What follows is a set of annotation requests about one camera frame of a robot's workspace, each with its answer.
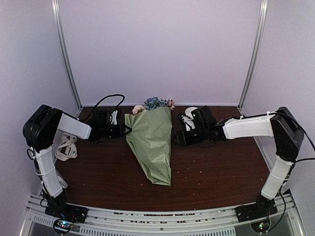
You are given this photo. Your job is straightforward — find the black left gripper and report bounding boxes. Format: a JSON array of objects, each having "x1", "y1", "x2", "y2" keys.
[{"x1": 99, "y1": 122, "x2": 131, "y2": 139}]

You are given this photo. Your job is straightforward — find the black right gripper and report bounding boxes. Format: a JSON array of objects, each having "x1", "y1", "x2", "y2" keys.
[{"x1": 171, "y1": 125, "x2": 208, "y2": 147}]

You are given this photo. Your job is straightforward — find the pink and green wrapping paper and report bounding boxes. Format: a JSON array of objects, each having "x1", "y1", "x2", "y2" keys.
[{"x1": 125, "y1": 107, "x2": 172, "y2": 186}]

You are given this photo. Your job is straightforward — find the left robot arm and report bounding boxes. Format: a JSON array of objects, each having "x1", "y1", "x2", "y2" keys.
[{"x1": 23, "y1": 105, "x2": 132, "y2": 223}]

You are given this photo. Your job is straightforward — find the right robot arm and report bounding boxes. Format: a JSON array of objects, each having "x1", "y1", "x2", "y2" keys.
[{"x1": 172, "y1": 106, "x2": 304, "y2": 222}]

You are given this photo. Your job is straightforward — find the white and dark bowl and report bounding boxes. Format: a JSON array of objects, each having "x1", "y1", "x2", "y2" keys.
[{"x1": 185, "y1": 107, "x2": 197, "y2": 117}]

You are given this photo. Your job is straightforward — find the white ribbon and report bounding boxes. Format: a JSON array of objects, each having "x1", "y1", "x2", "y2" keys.
[{"x1": 55, "y1": 133, "x2": 78, "y2": 161}]

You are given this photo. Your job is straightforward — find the orange and white cup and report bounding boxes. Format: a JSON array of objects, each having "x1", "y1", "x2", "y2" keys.
[{"x1": 57, "y1": 172, "x2": 68, "y2": 189}]

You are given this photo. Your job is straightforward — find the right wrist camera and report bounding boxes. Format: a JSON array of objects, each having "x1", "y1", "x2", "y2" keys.
[{"x1": 177, "y1": 113, "x2": 195, "y2": 131}]

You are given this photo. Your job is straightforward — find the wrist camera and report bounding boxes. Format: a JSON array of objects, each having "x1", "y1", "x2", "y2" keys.
[
  {"x1": 109, "y1": 109, "x2": 121, "y2": 125},
  {"x1": 177, "y1": 113, "x2": 195, "y2": 131}
]

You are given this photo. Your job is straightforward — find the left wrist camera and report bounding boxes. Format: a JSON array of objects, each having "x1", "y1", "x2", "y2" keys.
[{"x1": 109, "y1": 109, "x2": 121, "y2": 125}]

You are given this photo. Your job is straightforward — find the aluminium front rail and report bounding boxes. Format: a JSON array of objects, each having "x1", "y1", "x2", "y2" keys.
[{"x1": 18, "y1": 191, "x2": 307, "y2": 236}]

